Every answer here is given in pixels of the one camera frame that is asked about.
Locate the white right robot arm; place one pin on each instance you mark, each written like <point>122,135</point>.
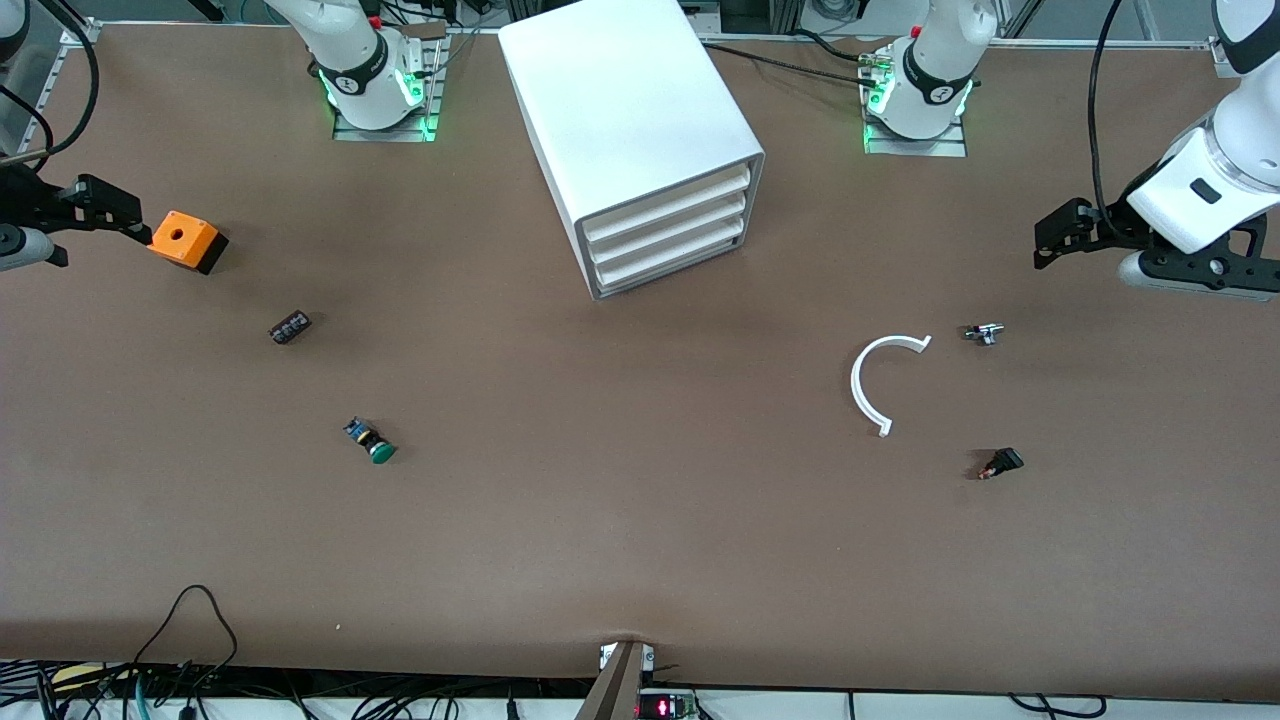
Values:
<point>350,50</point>

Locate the small device red display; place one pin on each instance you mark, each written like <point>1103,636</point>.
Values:
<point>665,708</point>

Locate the black rocker switch red tip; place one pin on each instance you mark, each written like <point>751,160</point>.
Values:
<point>1003,462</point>

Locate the green push button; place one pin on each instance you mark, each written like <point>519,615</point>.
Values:
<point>375,445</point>

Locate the black left camera mount bracket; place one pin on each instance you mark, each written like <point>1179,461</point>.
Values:
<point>1215,268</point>

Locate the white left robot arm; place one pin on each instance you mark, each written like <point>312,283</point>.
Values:
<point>1220,170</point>

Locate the aluminium frame corner profile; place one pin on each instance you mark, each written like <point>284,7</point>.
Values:
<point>80,25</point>
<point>1225,55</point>

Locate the orange button enclosure box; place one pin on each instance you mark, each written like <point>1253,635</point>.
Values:
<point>182,238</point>

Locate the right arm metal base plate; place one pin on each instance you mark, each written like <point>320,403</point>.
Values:
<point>400,133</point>

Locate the brown wooden post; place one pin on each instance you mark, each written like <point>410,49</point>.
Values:
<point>615,690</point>

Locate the white cabinet drawer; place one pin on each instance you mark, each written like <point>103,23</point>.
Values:
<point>660,262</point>
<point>660,234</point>
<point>660,205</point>

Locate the white drawer cabinet housing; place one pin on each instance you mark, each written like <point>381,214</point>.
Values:
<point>620,90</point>

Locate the small black electrical component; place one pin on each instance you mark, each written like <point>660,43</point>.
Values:
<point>290,327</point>

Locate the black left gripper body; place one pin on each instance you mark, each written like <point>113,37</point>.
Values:
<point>1112,227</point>

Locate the white curved plastic bracket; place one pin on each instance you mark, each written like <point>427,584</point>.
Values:
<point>858,385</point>

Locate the small silver toggle switch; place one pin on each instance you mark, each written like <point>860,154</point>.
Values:
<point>985,333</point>

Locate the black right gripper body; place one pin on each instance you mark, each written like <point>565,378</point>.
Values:
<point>22,199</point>

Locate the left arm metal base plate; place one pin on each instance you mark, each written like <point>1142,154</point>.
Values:
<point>930,148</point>

